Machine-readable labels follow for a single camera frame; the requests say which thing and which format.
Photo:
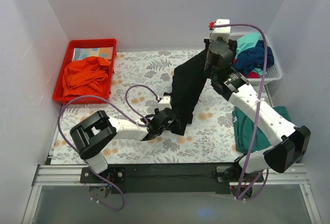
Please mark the floral table mat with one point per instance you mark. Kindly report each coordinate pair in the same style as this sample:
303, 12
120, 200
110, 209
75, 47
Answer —
138, 78

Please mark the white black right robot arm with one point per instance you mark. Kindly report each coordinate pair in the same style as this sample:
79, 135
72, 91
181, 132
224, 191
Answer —
288, 142

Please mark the pastel patterned folded cloth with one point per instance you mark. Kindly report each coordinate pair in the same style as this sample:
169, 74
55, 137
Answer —
82, 53

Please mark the navy blue t shirt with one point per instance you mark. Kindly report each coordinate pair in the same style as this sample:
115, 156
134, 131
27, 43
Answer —
252, 58

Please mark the aluminium frame rail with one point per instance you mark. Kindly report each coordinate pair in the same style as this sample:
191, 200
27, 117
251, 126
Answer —
70, 175

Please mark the white plastic basket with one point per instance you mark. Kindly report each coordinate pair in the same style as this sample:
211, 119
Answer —
274, 73

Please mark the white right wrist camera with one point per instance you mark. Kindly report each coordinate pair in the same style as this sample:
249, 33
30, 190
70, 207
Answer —
220, 29

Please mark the black t shirt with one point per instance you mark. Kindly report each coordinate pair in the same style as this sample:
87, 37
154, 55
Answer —
187, 84

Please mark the teal mint t shirt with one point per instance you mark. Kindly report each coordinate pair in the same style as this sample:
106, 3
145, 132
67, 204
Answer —
246, 42

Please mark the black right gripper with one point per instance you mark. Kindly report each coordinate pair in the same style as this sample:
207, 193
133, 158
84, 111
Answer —
206, 41

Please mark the red plastic tray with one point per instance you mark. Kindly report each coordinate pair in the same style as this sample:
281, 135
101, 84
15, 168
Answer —
69, 54

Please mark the folded dark green t shirt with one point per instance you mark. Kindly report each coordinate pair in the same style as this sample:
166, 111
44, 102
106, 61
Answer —
243, 131

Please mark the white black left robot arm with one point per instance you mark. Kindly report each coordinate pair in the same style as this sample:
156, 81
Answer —
93, 134

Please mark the magenta red garment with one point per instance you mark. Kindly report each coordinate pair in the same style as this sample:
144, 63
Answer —
251, 74

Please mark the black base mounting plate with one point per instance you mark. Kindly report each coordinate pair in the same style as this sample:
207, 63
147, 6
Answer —
167, 178

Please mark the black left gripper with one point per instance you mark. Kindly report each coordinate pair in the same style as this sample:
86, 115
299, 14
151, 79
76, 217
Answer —
170, 118

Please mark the orange t shirt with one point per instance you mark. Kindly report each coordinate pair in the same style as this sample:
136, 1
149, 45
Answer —
88, 76

